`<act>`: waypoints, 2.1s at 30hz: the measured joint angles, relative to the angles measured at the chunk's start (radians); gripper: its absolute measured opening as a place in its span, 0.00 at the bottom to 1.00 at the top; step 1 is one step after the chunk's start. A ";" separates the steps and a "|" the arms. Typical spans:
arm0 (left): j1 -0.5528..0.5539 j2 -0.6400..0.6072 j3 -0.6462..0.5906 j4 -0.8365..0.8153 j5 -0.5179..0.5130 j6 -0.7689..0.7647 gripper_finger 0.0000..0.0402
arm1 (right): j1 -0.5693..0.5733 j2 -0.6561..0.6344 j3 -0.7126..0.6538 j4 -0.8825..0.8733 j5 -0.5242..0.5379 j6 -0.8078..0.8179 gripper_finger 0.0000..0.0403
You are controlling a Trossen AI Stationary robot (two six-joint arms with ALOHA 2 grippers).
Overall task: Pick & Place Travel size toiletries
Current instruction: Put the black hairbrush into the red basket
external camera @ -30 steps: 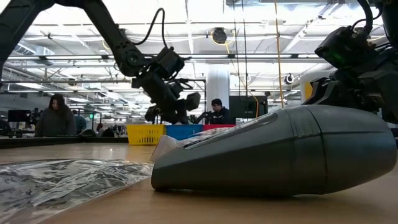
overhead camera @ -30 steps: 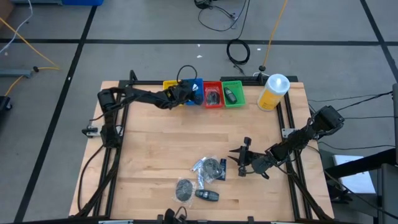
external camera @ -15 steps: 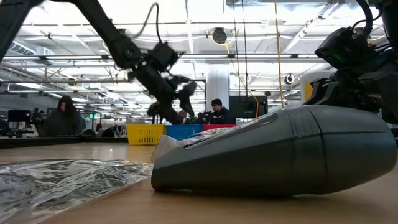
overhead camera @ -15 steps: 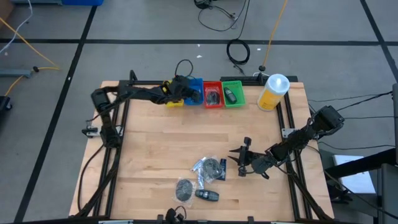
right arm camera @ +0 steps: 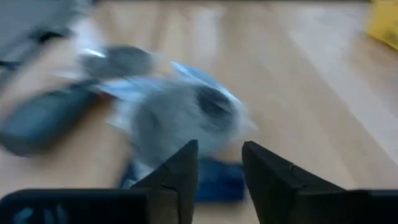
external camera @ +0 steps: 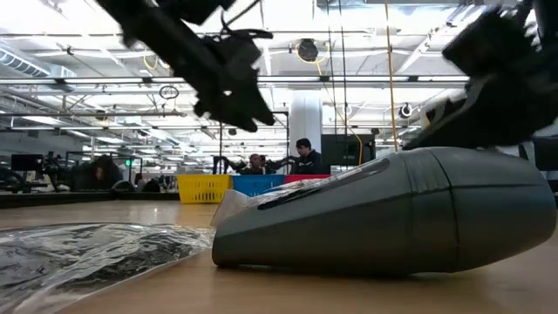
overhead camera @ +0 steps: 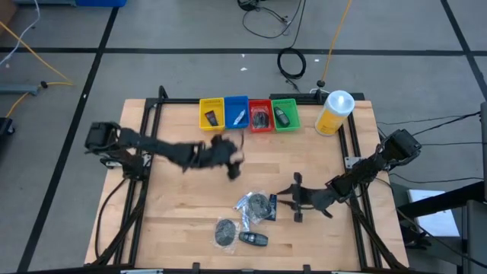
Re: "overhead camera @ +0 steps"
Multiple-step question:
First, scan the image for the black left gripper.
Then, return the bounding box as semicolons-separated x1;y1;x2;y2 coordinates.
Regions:
205;133;244;182

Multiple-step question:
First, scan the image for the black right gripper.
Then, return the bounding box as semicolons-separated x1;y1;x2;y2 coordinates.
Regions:
276;171;334;224

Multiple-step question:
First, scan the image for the small black squeeze tube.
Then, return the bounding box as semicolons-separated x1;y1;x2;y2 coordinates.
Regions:
266;193;279;221
204;110;220;128

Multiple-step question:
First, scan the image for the bagged dark round sponge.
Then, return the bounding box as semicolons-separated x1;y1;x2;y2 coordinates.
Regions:
250;106;272;129
245;191;275;225
212;217;241;255

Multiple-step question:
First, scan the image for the blue plastic basket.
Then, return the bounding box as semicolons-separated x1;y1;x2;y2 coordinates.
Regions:
223;95;251;130

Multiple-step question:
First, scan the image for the yellow plastic basket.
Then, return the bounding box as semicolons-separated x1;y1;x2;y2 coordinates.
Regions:
199;97;226;132

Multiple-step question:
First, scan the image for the red plastic basket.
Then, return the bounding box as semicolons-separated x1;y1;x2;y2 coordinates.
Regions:
248;99;275;133

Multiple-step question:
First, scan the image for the green plastic basket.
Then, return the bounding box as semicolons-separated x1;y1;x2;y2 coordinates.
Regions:
271;98;301;133

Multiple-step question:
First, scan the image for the yellow wipes canister white lid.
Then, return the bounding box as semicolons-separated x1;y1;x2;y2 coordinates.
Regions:
314;89;356;136

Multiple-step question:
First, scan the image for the white box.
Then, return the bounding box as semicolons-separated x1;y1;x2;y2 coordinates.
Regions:
406;189;460;237

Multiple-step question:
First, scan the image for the black beam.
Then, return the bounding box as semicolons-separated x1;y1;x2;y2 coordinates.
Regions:
395;181;487;218

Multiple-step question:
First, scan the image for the grey cabinet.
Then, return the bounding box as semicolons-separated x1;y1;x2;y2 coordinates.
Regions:
462;199;487;274

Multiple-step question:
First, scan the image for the blue plastic bin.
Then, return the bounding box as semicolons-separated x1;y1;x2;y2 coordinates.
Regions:
75;0;129;8

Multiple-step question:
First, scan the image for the grey power strip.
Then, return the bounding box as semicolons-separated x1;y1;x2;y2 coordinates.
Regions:
0;84;42;96

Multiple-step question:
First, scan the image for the black caster base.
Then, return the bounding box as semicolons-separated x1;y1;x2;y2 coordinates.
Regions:
0;116;16;139

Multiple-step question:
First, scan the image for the grey floor bar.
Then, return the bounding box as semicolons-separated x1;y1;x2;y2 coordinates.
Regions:
14;0;77;6

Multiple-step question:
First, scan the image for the black metal table frame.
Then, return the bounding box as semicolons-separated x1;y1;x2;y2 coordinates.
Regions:
91;85;400;273

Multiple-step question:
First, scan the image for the coiled black cable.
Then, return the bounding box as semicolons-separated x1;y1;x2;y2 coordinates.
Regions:
276;46;307;81

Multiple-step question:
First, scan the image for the black camera mount knob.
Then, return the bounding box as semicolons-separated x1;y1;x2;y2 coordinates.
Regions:
310;79;330;94

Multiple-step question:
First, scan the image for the loose black cable with plug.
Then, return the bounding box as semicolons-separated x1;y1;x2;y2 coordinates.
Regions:
237;0;307;50

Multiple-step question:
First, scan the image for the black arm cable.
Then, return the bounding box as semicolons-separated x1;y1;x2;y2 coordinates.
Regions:
94;177;129;263

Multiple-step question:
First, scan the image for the orange yellow floor cable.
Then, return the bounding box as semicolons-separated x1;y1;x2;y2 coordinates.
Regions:
321;0;353;83

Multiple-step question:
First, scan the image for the black floor cable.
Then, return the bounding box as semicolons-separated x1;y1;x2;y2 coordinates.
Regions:
380;111;482;145

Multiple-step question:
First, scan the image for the white floor cable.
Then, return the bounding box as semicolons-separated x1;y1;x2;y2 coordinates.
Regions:
0;0;41;66

